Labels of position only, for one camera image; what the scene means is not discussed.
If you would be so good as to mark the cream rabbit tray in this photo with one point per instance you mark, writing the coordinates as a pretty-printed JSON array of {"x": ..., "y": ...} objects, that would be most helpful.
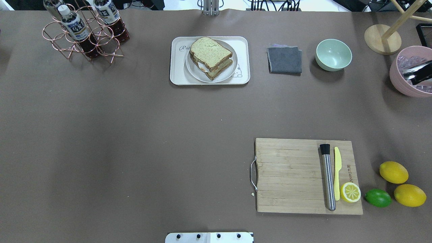
[{"x": 179, "y": 74}]

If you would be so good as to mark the tea bottle two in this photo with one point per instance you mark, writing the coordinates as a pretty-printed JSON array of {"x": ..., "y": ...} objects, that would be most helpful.
[{"x": 111, "y": 17}]

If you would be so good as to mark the yellow lemon one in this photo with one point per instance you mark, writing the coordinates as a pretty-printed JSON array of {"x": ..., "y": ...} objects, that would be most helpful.
[{"x": 410, "y": 195}]

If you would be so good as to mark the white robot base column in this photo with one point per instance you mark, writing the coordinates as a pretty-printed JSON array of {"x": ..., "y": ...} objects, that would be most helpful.
[{"x": 210, "y": 237}]

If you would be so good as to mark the green bowl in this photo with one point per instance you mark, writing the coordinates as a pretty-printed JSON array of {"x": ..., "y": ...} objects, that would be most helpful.
[{"x": 333, "y": 55}]

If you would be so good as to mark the yellow lemon two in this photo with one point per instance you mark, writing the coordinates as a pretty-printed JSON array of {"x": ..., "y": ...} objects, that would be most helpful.
[{"x": 393, "y": 172}]

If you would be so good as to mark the half lemon slice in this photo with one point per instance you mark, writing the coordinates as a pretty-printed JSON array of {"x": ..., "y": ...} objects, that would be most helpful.
[{"x": 350, "y": 192}]

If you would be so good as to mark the green lime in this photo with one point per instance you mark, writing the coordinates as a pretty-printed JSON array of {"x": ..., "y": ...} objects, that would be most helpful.
[{"x": 378, "y": 198}]

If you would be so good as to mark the tea bottle three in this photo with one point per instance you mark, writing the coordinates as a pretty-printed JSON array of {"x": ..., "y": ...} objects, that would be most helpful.
[{"x": 52, "y": 7}]

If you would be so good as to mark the wooden cutting board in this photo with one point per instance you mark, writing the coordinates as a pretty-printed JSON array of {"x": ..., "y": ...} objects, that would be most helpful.
[{"x": 290, "y": 176}]

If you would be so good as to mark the pink bowl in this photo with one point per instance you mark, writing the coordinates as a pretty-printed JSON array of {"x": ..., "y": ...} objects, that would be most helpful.
[{"x": 396, "y": 77}]

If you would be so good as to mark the aluminium frame post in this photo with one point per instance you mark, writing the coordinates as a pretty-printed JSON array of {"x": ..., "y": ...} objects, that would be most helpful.
[{"x": 210, "y": 7}]

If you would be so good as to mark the fried egg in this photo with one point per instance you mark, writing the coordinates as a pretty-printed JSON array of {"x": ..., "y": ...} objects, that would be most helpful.
[{"x": 202, "y": 67}]

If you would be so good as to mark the metal cylinder tool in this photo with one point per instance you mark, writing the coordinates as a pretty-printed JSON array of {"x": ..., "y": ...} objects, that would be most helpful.
[{"x": 328, "y": 177}]

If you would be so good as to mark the plain bread slice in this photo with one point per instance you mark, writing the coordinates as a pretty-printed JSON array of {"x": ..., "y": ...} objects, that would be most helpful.
[{"x": 209, "y": 52}]

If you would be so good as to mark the copper wire bottle rack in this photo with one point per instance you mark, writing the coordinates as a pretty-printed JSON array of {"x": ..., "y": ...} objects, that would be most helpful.
[{"x": 92, "y": 29}]

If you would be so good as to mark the metal scoop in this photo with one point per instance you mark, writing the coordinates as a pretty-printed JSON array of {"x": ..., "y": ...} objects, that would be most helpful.
[{"x": 418, "y": 73}]

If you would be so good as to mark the wooden mug tree stand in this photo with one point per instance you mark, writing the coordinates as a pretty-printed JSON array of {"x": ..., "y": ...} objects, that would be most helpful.
[{"x": 385, "y": 39}]

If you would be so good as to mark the grey folded cloth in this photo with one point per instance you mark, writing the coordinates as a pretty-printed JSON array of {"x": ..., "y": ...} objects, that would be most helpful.
[{"x": 284, "y": 59}]

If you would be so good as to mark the tea bottle one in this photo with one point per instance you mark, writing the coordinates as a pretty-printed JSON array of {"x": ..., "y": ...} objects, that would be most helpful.
[{"x": 78, "y": 31}]

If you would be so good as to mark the yellow plastic knife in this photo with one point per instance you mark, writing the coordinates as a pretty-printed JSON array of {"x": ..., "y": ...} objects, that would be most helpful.
[{"x": 337, "y": 168}]

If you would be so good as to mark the white round plate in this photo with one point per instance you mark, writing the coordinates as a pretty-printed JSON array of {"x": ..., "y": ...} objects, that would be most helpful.
[{"x": 226, "y": 45}]

